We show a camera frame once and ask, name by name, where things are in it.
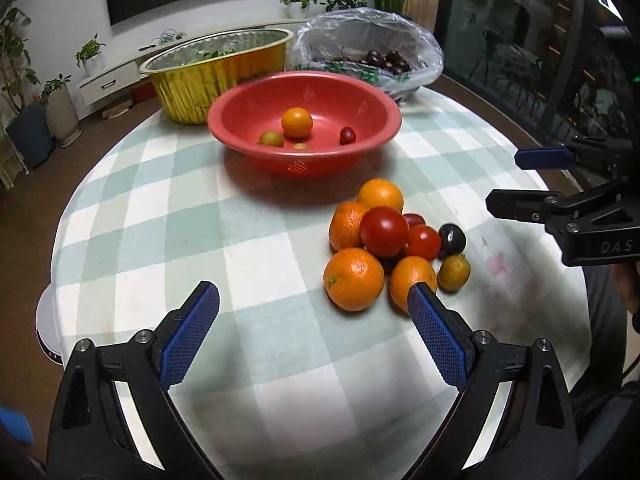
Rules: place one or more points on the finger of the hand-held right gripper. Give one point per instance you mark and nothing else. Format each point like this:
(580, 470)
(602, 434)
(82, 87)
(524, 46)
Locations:
(515, 204)
(542, 158)

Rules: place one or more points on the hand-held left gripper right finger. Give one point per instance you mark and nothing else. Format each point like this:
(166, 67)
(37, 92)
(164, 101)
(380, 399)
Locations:
(435, 332)

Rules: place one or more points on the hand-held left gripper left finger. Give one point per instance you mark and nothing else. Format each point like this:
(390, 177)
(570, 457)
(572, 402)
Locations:
(192, 330)

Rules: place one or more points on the small yellow-green fruit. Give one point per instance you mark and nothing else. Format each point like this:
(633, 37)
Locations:
(454, 273)
(271, 139)
(300, 147)

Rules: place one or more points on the orange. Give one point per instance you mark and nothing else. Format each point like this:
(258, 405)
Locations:
(354, 280)
(297, 122)
(345, 225)
(381, 194)
(412, 272)

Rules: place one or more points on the dark purple plum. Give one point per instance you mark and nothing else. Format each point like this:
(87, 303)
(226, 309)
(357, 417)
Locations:
(452, 241)

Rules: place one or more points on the medium red tomato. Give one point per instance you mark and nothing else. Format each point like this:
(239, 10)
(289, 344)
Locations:
(424, 242)

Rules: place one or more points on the small red cherry tomato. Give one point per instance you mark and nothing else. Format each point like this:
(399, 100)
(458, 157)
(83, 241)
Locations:
(415, 219)

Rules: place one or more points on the large red tomato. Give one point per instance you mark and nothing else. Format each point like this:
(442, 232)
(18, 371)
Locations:
(384, 231)

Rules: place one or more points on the red plastic colander bowl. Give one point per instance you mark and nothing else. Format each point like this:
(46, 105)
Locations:
(310, 105)

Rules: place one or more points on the person's right hand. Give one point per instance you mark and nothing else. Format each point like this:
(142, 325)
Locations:
(628, 285)

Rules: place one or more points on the person's grey trouser leg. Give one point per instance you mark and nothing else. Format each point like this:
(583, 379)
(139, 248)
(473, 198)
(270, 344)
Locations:
(605, 330)

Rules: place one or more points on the glass sliding door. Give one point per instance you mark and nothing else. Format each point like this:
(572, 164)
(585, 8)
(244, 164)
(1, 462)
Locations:
(505, 50)

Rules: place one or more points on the white round stool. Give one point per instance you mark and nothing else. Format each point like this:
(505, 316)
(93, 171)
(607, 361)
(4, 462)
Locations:
(47, 330)

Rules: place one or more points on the dark red plum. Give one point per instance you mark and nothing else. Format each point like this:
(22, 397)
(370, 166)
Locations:
(347, 135)

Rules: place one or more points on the pile of dark plums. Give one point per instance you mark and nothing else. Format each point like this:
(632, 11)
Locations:
(387, 60)

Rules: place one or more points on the blue object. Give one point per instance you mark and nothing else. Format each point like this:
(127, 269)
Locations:
(15, 425)

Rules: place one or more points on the clear plastic bag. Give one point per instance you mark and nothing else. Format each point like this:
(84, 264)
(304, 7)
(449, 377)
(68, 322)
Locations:
(350, 30)

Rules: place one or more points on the flat round beige object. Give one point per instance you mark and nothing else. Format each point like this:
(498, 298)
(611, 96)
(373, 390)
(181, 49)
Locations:
(117, 110)

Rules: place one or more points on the gold foil pan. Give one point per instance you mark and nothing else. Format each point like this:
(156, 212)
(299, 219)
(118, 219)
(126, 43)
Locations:
(200, 90)

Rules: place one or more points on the dark blue planter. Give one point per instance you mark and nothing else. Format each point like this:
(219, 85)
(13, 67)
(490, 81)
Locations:
(30, 135)

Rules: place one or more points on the plant in tall grey pot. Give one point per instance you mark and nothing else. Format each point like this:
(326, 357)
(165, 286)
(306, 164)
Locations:
(62, 110)

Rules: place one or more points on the white television cabinet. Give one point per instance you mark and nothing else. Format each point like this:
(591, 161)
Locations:
(112, 80)

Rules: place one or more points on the green vegetables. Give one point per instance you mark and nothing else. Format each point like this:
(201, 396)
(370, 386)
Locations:
(215, 55)

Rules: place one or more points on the small plant in white pot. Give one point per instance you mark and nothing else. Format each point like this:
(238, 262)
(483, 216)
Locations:
(90, 55)

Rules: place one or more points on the tall leafy houseplant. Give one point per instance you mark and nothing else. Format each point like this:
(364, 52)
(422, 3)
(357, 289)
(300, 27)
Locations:
(15, 60)

